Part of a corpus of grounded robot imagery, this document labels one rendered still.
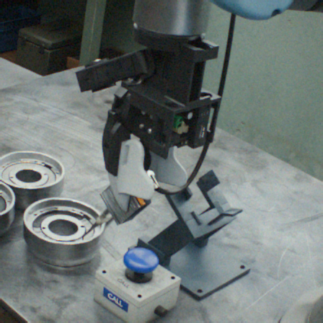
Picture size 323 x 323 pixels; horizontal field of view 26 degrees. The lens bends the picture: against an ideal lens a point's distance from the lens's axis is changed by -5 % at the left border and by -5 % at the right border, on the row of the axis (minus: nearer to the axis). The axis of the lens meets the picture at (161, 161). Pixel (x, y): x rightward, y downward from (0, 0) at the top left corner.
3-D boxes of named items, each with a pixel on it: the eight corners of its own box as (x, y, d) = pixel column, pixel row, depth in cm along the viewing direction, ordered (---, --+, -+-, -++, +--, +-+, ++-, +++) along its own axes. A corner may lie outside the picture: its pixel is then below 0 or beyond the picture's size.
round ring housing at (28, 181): (27, 167, 108) (29, 143, 106) (77, 195, 104) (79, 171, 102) (-20, 190, 101) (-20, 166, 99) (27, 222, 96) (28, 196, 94)
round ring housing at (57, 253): (58, 280, 86) (60, 253, 84) (7, 239, 91) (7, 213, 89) (118, 251, 93) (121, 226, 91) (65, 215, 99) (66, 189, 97)
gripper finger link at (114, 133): (104, 179, 75) (120, 99, 71) (95, 173, 76) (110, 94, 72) (138, 171, 78) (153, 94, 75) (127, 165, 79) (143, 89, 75)
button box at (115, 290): (92, 300, 83) (95, 268, 81) (133, 279, 88) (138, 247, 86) (141, 334, 79) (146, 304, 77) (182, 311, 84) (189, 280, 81)
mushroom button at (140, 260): (112, 285, 82) (116, 252, 80) (135, 274, 85) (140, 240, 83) (137, 303, 80) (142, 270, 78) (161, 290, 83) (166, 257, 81)
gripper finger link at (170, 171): (171, 223, 79) (178, 150, 74) (133, 198, 82) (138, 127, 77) (190, 212, 81) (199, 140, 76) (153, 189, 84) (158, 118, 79)
